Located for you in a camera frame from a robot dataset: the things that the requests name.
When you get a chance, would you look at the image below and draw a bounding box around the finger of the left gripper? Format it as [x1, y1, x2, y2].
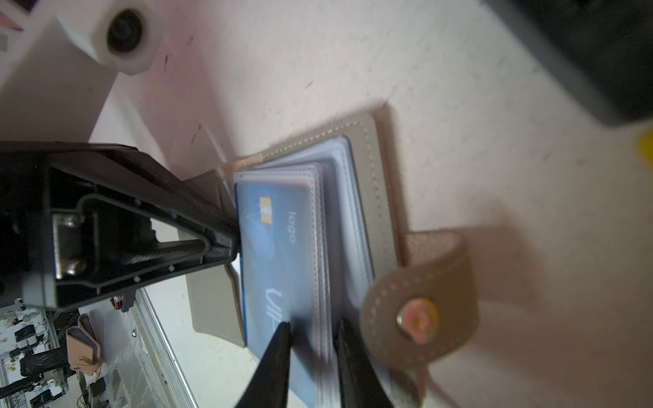
[1, 141, 240, 310]

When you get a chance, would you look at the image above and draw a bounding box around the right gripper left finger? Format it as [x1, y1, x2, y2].
[236, 322, 292, 408]

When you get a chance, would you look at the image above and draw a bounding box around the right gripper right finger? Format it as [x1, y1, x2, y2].
[334, 319, 393, 408]

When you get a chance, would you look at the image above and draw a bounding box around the yellow plastic bin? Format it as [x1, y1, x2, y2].
[637, 129, 653, 168]

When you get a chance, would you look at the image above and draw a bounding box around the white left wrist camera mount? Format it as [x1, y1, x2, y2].
[1, 1, 163, 142]

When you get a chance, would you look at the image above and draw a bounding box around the blue VIP credit card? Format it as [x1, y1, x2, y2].
[236, 183, 317, 407]

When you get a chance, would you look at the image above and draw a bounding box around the black plastic bin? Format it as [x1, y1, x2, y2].
[488, 1, 652, 127]

